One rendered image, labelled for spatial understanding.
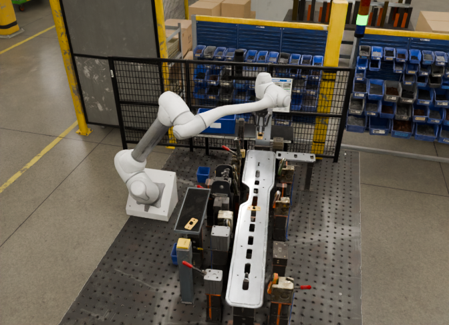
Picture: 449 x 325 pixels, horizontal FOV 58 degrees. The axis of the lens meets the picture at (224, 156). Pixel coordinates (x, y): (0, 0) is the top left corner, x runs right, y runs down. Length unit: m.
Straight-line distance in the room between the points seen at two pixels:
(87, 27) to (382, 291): 3.86
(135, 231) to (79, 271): 0.95
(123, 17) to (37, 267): 2.55
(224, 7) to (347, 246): 4.96
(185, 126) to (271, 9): 6.86
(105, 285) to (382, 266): 2.28
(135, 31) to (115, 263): 2.60
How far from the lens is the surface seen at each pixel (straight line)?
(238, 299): 2.12
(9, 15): 9.75
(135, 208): 2.99
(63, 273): 3.75
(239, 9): 6.90
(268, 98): 2.47
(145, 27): 4.47
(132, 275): 2.66
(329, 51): 3.17
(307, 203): 3.12
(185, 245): 2.14
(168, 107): 2.44
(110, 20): 4.64
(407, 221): 4.30
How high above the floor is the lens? 2.71
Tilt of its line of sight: 35 degrees down
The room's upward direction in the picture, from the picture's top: straight up
